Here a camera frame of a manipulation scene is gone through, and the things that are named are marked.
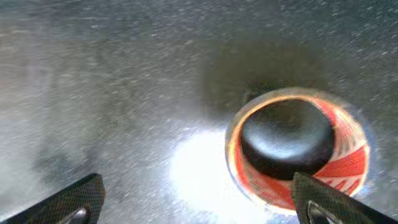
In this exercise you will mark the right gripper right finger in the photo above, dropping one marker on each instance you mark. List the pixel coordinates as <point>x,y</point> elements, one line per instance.
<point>323,196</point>

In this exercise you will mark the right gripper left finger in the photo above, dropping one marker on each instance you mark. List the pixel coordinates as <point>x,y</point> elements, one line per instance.
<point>77,193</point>

